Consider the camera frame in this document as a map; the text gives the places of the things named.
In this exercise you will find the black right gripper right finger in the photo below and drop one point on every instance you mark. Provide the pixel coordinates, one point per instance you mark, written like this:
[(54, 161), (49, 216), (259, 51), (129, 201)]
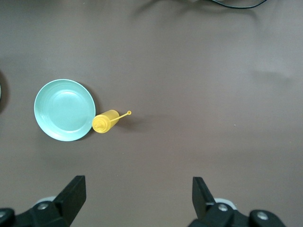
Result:
[(203, 203)]

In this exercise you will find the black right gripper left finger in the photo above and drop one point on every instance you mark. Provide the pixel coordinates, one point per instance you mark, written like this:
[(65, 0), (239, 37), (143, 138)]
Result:
[(68, 203)]

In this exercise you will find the yellow mustard squeeze bottle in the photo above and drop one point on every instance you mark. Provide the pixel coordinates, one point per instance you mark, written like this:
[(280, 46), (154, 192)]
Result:
[(104, 121)]

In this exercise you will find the mint green plate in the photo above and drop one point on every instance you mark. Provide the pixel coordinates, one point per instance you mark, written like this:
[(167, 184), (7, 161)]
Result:
[(64, 110)]

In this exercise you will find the brown table cover cloth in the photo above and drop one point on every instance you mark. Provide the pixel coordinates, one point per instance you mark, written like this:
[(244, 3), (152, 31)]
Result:
[(165, 59)]

